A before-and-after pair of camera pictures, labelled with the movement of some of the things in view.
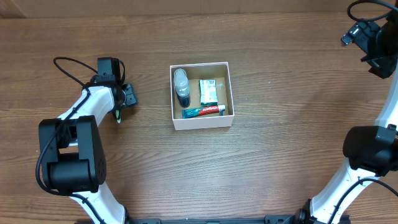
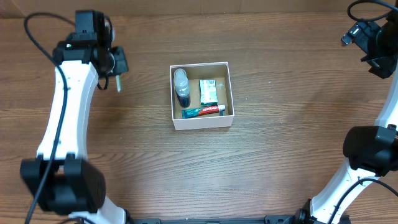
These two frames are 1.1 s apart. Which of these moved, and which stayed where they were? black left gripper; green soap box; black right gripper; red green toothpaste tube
Moved: black left gripper
Stayed: black right gripper; red green toothpaste tube; green soap box
